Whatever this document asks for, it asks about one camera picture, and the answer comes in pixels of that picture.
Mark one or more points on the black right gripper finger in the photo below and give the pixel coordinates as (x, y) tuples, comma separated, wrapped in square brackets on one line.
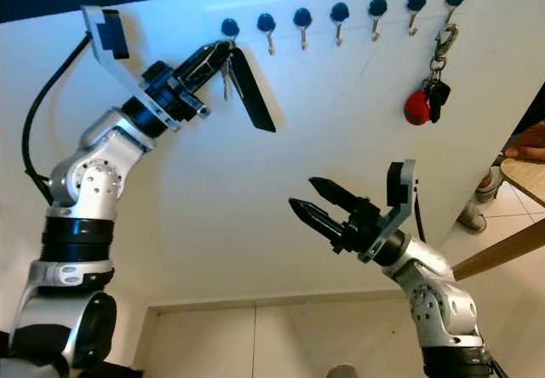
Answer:
[(319, 218), (336, 192)]

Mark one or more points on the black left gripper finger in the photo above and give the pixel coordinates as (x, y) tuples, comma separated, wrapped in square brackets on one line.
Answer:
[(211, 72), (200, 57)]

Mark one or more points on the black card holder with keys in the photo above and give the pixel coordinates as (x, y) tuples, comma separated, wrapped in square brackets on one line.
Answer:
[(255, 93)]

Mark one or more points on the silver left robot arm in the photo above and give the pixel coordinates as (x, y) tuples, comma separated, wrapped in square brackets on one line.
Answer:
[(85, 186)]

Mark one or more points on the wooden skirting board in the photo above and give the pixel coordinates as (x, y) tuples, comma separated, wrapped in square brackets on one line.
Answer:
[(289, 301)]

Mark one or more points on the person's leg with grey shoe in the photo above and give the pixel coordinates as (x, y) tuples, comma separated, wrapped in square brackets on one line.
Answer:
[(477, 212)]

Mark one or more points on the key bunch with red fob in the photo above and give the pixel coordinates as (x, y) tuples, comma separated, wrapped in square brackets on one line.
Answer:
[(417, 108)]

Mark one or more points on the light wooden table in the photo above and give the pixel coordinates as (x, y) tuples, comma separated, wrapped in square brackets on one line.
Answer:
[(502, 250)]

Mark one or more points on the grey robot foot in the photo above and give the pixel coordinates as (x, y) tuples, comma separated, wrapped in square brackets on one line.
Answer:
[(341, 371)]

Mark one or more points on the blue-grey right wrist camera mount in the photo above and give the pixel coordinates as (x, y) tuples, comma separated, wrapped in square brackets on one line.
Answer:
[(398, 182)]

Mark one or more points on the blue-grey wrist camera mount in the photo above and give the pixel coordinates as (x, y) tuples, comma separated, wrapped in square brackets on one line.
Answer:
[(106, 50), (398, 182)]

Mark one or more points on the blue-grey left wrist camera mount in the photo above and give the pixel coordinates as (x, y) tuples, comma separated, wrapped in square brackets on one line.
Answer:
[(106, 50)]

